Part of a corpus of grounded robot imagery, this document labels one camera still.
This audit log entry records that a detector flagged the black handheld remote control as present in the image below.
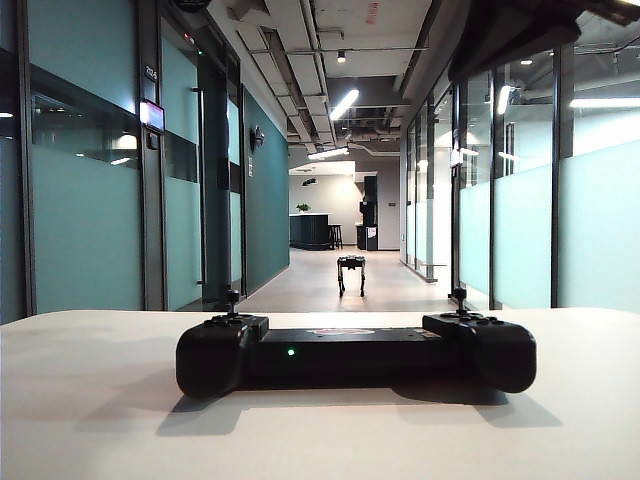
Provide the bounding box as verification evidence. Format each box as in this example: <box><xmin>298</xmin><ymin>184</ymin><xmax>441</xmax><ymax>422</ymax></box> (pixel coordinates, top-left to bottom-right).
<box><xmin>175</xmin><ymin>287</ymin><xmax>538</xmax><ymax>400</ymax></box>

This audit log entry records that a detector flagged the black vertical door handle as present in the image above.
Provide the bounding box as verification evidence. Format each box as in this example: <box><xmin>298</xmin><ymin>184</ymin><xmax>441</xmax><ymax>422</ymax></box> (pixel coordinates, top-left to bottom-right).
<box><xmin>191</xmin><ymin>87</ymin><xmax>207</xmax><ymax>289</ymax></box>

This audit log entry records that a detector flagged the dark bar counter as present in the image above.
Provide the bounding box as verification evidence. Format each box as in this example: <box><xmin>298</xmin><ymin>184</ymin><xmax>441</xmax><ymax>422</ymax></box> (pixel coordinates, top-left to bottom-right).
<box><xmin>289</xmin><ymin>212</ymin><xmax>335</xmax><ymax>251</ymax></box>

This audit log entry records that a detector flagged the tall black cabinet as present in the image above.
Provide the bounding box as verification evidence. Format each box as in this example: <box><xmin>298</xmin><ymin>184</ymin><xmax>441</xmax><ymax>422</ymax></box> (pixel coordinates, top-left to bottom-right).
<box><xmin>356</xmin><ymin>174</ymin><xmax>380</xmax><ymax>251</ymax></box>

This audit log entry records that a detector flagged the black quadruped robot dog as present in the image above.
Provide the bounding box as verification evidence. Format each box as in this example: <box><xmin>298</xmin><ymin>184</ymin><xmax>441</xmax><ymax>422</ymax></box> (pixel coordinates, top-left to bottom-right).
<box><xmin>336</xmin><ymin>254</ymin><xmax>367</xmax><ymax>299</ymax></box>

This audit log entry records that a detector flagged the glowing door display screen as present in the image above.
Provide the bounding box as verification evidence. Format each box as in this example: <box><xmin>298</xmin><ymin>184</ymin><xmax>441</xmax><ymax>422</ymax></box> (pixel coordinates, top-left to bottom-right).
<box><xmin>138</xmin><ymin>99</ymin><xmax>166</xmax><ymax>134</ymax></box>

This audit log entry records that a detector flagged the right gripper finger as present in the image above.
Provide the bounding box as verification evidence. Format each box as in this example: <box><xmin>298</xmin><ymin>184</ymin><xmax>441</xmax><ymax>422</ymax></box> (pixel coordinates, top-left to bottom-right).
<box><xmin>447</xmin><ymin>0</ymin><xmax>584</xmax><ymax>84</ymax></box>
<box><xmin>582</xmin><ymin>0</ymin><xmax>640</xmax><ymax>27</ymax></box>

